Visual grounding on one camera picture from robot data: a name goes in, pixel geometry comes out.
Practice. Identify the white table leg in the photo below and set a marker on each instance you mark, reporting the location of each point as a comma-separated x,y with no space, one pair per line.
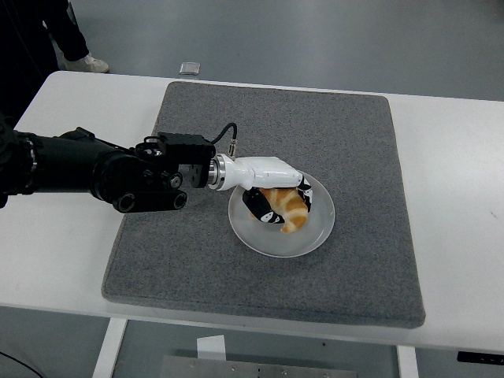
108,350
407,364

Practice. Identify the light grey round plate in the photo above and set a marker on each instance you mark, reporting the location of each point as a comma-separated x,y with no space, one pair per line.
275,244

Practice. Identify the grey metal plate with screws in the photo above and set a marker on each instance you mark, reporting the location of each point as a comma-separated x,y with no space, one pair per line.
256,370

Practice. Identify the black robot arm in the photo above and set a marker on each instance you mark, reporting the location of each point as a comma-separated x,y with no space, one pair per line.
78,169

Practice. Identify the grey felt table mat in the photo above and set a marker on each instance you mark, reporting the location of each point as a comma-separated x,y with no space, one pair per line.
275,118

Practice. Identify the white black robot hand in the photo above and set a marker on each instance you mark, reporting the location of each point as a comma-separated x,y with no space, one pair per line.
267,173

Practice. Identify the golden croissant bread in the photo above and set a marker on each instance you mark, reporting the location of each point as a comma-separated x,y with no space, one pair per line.
291,208

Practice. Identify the silver square floor socket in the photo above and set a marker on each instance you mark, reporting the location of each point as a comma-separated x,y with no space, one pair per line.
190,68

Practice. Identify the person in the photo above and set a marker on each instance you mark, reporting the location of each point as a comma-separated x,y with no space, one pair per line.
23,59

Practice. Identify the black table control panel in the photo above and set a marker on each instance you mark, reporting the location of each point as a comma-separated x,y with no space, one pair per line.
480,357

